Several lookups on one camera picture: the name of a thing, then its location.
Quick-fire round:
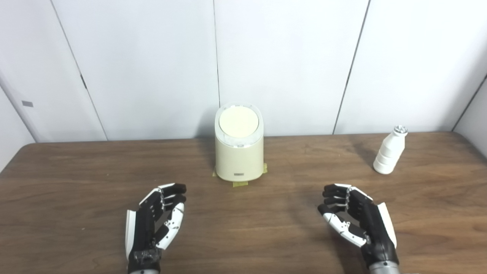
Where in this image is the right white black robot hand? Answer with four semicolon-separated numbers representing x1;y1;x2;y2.
318;184;399;267

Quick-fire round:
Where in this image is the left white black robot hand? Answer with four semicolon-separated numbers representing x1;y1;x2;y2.
125;183;187;272

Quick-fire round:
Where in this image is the small white plastic bottle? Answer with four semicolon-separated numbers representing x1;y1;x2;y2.
373;125;408;175

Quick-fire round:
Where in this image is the cream-colored round bin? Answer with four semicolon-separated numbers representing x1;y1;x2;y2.
214;103;264;182

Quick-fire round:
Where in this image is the cream round bin lid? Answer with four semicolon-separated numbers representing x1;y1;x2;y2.
219;106;260;138

